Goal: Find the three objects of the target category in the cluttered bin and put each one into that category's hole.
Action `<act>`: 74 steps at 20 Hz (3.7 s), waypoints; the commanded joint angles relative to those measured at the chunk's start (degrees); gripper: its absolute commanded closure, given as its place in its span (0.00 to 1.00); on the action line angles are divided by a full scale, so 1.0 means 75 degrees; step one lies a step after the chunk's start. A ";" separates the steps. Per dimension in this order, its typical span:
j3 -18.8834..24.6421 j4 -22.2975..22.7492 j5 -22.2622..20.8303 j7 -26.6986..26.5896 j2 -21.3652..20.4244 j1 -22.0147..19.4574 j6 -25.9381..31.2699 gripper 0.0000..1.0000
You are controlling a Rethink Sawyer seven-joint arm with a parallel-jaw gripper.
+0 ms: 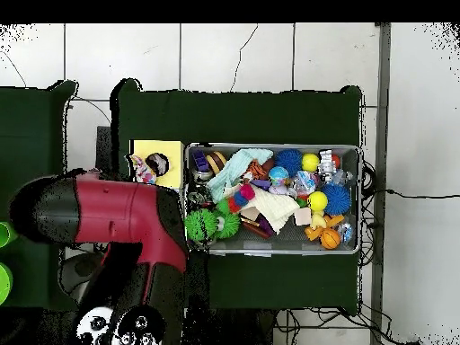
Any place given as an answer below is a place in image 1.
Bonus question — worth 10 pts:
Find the grey rounded object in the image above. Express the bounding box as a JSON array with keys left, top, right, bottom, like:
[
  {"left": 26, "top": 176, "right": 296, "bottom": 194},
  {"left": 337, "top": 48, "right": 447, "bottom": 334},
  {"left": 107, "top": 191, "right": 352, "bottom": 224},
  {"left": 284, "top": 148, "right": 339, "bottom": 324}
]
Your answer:
[{"left": 58, "top": 251, "right": 109, "bottom": 303}]

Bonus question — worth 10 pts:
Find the blue spiky rubber ball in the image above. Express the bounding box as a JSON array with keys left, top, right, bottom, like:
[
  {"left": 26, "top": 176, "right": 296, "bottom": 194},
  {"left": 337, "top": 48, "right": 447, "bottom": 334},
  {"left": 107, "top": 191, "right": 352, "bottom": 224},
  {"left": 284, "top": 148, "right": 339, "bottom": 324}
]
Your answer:
[{"left": 274, "top": 148, "right": 304, "bottom": 178}]

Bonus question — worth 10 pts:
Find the long black floor cable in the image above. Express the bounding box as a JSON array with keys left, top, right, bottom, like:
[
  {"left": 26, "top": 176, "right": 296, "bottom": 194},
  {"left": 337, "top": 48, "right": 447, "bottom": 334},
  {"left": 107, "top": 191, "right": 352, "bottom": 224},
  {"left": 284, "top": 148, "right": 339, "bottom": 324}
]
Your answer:
[{"left": 373, "top": 188, "right": 460, "bottom": 199}]

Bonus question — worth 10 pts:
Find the green spiky rubber ball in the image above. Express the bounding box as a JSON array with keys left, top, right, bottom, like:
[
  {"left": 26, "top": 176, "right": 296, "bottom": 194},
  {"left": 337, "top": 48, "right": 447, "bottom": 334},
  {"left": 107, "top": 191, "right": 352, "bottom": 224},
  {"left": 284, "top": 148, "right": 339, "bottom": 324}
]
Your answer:
[{"left": 183, "top": 208, "right": 218, "bottom": 243}]

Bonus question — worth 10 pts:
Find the blue globe ball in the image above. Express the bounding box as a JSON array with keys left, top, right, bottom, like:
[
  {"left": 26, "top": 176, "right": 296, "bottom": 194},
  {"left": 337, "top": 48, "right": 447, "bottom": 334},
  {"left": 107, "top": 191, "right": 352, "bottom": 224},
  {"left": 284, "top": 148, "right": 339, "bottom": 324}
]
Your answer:
[{"left": 268, "top": 165, "right": 290, "bottom": 185}]

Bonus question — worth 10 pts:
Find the dark green side table cloth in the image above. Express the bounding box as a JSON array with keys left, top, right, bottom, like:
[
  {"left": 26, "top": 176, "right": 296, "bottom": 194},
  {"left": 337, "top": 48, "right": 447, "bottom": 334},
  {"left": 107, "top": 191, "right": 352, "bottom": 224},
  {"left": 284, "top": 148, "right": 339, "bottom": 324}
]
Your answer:
[{"left": 0, "top": 80, "right": 79, "bottom": 312}]

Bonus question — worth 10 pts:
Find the green plastic cup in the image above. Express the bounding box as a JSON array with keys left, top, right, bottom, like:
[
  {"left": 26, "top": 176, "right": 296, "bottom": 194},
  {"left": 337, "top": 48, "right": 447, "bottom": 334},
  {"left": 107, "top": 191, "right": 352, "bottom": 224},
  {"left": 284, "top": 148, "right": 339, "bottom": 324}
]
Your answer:
[{"left": 0, "top": 221, "right": 17, "bottom": 249}]

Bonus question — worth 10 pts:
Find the mint green cloth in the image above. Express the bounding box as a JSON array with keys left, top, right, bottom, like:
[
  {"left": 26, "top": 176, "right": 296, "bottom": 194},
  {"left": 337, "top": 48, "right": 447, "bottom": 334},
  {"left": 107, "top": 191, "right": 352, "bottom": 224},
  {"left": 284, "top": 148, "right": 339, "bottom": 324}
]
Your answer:
[{"left": 206, "top": 147, "right": 274, "bottom": 202}]

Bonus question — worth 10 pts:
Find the green round plastic object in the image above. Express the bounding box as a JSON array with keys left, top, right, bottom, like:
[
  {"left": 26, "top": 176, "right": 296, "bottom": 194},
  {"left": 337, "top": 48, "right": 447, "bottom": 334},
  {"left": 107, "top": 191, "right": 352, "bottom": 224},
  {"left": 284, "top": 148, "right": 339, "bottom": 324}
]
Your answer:
[{"left": 0, "top": 261, "right": 14, "bottom": 306}]

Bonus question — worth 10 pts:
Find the clear mesh bin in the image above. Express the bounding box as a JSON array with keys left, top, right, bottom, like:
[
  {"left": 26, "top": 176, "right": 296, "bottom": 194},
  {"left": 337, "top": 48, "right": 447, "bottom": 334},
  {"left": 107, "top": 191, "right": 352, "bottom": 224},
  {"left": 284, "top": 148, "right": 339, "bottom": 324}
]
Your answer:
[{"left": 183, "top": 142, "right": 362, "bottom": 257}]

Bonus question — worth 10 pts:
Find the wooden box with three holes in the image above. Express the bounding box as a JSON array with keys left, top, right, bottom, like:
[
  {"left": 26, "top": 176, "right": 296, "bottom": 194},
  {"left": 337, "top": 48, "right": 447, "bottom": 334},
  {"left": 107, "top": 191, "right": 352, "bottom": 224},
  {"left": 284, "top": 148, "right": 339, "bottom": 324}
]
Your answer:
[{"left": 128, "top": 138, "right": 186, "bottom": 190}]

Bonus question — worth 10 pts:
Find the cream ribbed cloth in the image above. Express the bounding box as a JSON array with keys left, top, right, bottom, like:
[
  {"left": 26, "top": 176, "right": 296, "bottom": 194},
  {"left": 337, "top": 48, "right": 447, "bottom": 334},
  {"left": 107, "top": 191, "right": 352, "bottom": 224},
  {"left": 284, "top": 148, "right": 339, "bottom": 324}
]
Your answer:
[{"left": 239, "top": 186, "right": 300, "bottom": 234}]

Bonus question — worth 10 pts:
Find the orange toy basketball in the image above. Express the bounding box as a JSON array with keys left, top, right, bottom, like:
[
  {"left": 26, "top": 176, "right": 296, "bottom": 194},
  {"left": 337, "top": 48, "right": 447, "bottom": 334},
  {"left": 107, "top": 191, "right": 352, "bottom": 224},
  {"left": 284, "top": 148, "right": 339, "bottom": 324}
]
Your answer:
[{"left": 319, "top": 227, "right": 341, "bottom": 250}]

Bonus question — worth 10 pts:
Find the white toy robot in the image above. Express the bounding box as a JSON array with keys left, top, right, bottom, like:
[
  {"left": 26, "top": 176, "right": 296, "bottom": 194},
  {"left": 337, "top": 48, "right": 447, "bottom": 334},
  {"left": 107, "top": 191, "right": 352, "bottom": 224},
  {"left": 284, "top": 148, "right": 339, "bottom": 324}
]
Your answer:
[{"left": 317, "top": 148, "right": 341, "bottom": 184}]

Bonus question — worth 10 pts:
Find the yellow foam ball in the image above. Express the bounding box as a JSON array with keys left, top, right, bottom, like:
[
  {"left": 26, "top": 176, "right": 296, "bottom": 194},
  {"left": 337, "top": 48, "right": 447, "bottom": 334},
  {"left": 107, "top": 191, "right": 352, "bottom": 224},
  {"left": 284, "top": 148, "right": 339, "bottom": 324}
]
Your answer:
[{"left": 306, "top": 190, "right": 329, "bottom": 212}]

